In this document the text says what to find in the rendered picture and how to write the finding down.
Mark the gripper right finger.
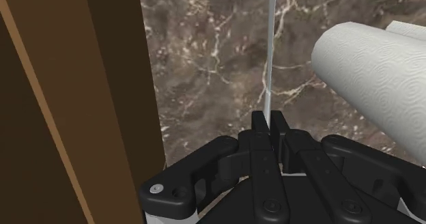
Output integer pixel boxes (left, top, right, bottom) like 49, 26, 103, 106
270, 110, 426, 224

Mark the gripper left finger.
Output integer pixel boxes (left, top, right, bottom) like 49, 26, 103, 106
139, 110, 291, 224

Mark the thin silver blade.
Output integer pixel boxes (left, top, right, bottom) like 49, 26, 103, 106
262, 0, 278, 124

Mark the brown wooden cabinet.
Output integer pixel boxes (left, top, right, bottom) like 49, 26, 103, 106
0, 0, 167, 224

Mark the white paper towel roll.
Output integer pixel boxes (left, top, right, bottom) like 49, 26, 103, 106
385, 20, 426, 42
311, 20, 426, 167

